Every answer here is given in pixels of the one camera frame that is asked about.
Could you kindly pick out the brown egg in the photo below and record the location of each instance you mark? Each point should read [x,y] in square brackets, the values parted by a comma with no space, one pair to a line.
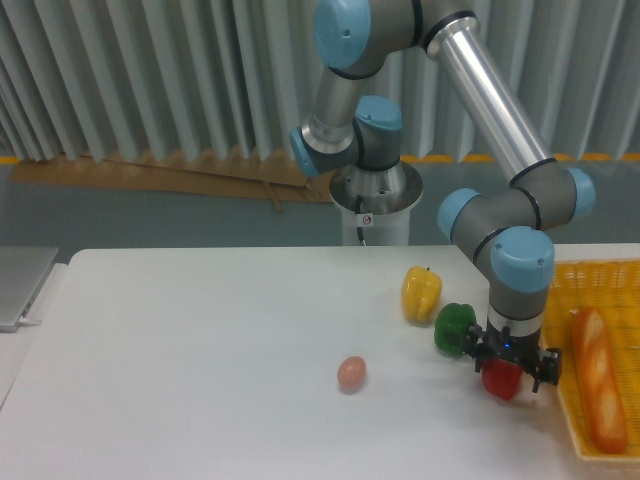
[351,373]

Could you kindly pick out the silver laptop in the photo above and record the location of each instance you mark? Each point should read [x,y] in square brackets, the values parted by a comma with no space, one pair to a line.
[24,270]

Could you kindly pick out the green bell pepper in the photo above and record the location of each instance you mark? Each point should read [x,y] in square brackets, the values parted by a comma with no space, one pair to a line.
[451,326]

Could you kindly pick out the yellow bell pepper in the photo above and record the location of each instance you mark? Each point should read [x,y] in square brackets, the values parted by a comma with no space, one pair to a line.
[420,293]

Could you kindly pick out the yellow woven basket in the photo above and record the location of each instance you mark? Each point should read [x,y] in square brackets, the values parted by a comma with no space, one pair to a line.
[611,286]

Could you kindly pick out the brown cardboard sheet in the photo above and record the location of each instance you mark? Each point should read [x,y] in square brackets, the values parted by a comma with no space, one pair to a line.
[276,179]

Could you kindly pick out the baguette bread loaf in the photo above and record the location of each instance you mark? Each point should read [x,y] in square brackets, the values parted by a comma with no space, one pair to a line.
[600,396]

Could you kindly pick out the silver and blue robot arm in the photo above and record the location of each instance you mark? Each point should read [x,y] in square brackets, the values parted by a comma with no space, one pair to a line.
[504,236]

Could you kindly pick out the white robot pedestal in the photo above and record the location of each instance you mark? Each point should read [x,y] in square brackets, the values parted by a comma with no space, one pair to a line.
[385,225]

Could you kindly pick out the red bell pepper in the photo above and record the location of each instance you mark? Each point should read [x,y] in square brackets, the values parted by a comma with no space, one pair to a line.
[500,378]

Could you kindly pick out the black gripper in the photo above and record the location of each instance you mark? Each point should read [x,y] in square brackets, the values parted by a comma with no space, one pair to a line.
[542,365]

